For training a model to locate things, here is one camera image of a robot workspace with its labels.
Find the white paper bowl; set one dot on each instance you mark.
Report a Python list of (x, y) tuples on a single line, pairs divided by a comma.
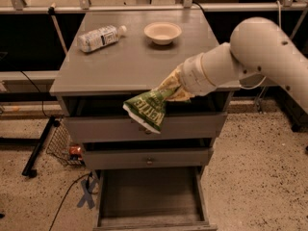
[(162, 33)]

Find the orange can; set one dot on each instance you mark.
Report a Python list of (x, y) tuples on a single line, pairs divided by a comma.
[(75, 153)]

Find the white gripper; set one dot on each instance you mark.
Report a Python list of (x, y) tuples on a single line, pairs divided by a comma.
[(192, 75)]

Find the black metal stand leg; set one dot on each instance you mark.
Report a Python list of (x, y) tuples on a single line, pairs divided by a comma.
[(28, 170)]

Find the grey drawer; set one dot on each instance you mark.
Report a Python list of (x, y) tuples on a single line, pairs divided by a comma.
[(148, 158), (151, 199), (124, 128)]

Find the clear plastic water bottle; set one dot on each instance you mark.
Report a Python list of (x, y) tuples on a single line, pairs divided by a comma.
[(99, 38)]

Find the grey top drawer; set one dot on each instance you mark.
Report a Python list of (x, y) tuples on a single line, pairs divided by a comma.
[(124, 128)]

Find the grey wooden drawer cabinet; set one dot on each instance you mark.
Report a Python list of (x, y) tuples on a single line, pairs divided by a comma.
[(110, 104)]

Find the wire mesh basket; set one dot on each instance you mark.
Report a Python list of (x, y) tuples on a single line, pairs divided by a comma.
[(59, 143)]

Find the grey bottom drawer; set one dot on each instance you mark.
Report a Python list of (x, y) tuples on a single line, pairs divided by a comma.
[(151, 199)]

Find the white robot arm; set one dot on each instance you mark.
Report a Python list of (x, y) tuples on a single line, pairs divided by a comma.
[(256, 46)]

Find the grey metal rail frame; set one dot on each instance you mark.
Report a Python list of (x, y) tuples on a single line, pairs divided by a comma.
[(33, 48)]

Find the grey middle drawer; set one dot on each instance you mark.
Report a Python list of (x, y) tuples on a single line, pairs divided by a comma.
[(148, 158)]

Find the green jalapeno chip bag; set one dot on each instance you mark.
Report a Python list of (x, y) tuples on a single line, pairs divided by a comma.
[(149, 108)]

